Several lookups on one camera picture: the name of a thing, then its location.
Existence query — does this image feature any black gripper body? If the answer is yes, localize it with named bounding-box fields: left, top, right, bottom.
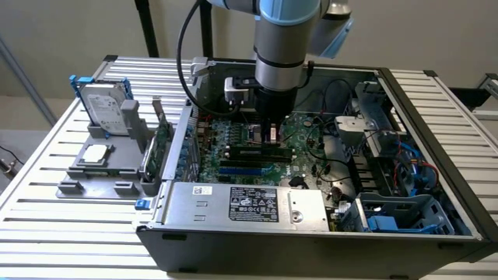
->
left=255, top=86, right=299, bottom=121

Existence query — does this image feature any black RAM stick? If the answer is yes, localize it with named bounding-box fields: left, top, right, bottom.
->
left=228, top=145, right=293, bottom=158

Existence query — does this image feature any black RAM slot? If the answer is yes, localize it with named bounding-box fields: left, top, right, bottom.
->
left=220, top=156, right=292, bottom=169

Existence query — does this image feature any blue expansion slot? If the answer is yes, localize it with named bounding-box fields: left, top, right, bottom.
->
left=217, top=166, right=275, bottom=177

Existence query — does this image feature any green motherboard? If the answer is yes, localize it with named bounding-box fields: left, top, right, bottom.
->
left=173, top=111, right=331, bottom=187

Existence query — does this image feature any black open PC case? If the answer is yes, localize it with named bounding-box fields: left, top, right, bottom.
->
left=133, top=57, right=498, bottom=276

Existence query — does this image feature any silver power supply unit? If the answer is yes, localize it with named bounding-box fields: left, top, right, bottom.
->
left=158, top=181, right=331, bottom=232

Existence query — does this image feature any metal disk bay cage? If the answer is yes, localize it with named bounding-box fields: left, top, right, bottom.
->
left=333, top=81, right=409, bottom=158

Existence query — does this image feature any green graphics card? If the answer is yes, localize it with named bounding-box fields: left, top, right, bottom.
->
left=140, top=96, right=174, bottom=182

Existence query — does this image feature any grey parts rack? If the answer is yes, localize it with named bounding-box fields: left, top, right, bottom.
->
left=54, top=100, right=174, bottom=200

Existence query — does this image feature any silver CPU chip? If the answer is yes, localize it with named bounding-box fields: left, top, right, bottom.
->
left=80, top=144, right=109, bottom=163

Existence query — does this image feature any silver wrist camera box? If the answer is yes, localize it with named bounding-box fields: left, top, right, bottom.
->
left=223, top=76, right=249, bottom=104

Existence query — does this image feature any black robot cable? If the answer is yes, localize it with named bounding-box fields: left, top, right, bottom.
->
left=176, top=0, right=241, bottom=115

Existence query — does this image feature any red wire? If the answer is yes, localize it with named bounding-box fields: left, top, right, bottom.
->
left=391, top=159, right=439, bottom=187

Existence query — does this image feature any blue plastic drive bracket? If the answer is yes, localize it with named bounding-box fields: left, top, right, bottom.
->
left=364, top=215, right=399, bottom=233

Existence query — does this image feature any black stand post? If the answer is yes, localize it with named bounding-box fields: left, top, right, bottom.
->
left=133, top=0, right=160, bottom=58

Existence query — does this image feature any hard disk in blue bracket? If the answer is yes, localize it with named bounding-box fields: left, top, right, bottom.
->
left=68, top=75, right=134, bottom=137

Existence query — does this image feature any aluminium frame rail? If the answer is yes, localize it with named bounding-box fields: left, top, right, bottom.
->
left=471, top=73, right=498, bottom=113

